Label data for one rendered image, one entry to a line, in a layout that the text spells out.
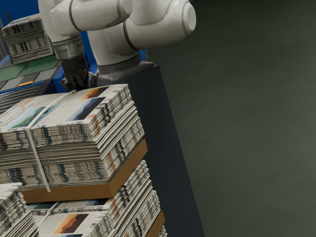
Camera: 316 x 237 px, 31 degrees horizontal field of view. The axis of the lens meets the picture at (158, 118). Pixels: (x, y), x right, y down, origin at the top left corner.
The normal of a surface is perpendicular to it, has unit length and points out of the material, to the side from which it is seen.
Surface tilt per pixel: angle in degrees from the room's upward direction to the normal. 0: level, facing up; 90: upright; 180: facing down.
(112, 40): 91
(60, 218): 1
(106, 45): 91
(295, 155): 0
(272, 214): 0
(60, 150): 90
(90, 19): 102
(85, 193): 91
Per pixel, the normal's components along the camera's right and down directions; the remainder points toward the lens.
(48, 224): -0.26, -0.91
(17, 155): -0.32, 0.39
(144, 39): -0.29, 0.72
